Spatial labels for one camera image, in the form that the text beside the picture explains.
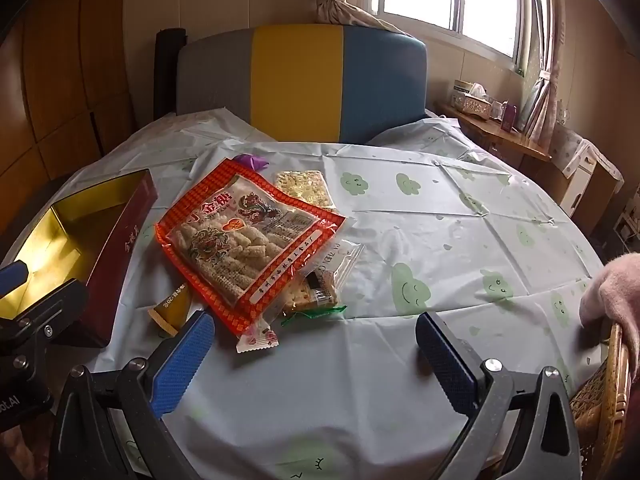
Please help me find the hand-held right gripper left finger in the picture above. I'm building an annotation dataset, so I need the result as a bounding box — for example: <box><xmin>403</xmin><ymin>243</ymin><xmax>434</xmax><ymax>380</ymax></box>
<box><xmin>48</xmin><ymin>310</ymin><xmax>216</xmax><ymax>480</ymax></box>

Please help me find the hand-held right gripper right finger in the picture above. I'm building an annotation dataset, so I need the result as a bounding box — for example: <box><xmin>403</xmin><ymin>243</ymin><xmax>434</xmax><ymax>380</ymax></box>
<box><xmin>415</xmin><ymin>311</ymin><xmax>583</xmax><ymax>480</ymax></box>

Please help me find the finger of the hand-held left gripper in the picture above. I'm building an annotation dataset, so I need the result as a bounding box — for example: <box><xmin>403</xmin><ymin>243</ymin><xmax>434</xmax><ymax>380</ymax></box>
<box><xmin>0</xmin><ymin>261</ymin><xmax>30</xmax><ymax>306</ymax></box>
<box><xmin>0</xmin><ymin>279</ymin><xmax>90</xmax><ymax>401</ymax></box>

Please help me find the dark red gold-lined box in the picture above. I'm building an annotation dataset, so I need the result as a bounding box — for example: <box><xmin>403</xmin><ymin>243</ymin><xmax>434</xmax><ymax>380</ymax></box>
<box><xmin>0</xmin><ymin>168</ymin><xmax>160</xmax><ymax>348</ymax></box>

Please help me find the large red snack bag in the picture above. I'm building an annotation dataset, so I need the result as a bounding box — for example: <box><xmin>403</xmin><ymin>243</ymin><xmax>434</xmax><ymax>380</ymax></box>
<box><xmin>154</xmin><ymin>156</ymin><xmax>347</xmax><ymax>337</ymax></box>

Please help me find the golden crisp packet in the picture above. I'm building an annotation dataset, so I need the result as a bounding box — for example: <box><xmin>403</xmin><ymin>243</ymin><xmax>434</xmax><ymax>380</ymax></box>
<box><xmin>274</xmin><ymin>170</ymin><xmax>335</xmax><ymax>210</ymax></box>

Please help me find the orange cone wrapper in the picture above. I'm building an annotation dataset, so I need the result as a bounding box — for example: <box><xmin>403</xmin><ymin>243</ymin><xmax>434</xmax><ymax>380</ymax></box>
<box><xmin>147</xmin><ymin>284</ymin><xmax>193</xmax><ymax>337</ymax></box>

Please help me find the pink white candy wrapper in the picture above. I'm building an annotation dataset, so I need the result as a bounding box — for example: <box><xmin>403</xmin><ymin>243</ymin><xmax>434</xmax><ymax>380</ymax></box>
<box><xmin>236</xmin><ymin>321</ymin><xmax>279</xmax><ymax>355</ymax></box>

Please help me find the clear plastic bag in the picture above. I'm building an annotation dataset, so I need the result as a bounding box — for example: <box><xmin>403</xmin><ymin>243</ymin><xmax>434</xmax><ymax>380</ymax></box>
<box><xmin>300</xmin><ymin>239</ymin><xmax>367</xmax><ymax>306</ymax></box>

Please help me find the white green-cloud tablecloth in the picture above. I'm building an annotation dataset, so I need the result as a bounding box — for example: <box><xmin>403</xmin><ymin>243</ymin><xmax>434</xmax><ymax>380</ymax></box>
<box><xmin>37</xmin><ymin>107</ymin><xmax>608</xmax><ymax>480</ymax></box>

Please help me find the wicker chair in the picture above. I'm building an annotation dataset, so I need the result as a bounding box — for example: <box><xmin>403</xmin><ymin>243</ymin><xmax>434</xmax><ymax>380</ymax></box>
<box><xmin>567</xmin><ymin>322</ymin><xmax>640</xmax><ymax>480</ymax></box>

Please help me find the pink fuzzy cloth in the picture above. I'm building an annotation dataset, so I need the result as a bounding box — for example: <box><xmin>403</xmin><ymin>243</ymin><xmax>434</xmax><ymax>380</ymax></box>
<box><xmin>579</xmin><ymin>254</ymin><xmax>640</xmax><ymax>331</ymax></box>

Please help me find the wooden side desk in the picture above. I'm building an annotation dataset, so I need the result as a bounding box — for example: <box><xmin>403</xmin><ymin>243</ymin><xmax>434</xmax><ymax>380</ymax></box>
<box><xmin>435</xmin><ymin>100</ymin><xmax>553</xmax><ymax>173</ymax></box>

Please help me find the white cabinet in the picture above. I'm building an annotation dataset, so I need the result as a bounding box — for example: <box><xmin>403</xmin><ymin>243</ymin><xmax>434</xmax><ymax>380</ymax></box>
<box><xmin>550</xmin><ymin>125</ymin><xmax>626</xmax><ymax>221</ymax></box>

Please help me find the patterned tissue box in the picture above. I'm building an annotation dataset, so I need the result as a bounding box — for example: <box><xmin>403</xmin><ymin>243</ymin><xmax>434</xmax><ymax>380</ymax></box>
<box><xmin>452</xmin><ymin>80</ymin><xmax>493</xmax><ymax>118</ymax></box>

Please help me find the pink floral curtain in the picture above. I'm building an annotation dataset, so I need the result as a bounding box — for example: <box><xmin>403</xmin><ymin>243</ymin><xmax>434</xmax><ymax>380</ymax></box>
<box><xmin>520</xmin><ymin>0</ymin><xmax>568</xmax><ymax>146</ymax></box>

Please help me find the grey yellow blue headboard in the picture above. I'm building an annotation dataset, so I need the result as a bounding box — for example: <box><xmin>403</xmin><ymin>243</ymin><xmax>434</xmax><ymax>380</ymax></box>
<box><xmin>172</xmin><ymin>23</ymin><xmax>430</xmax><ymax>145</ymax></box>

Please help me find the dark brown bed post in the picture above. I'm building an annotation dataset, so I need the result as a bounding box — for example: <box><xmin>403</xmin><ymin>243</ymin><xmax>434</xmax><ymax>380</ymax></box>
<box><xmin>154</xmin><ymin>28</ymin><xmax>187</xmax><ymax>122</ymax></box>

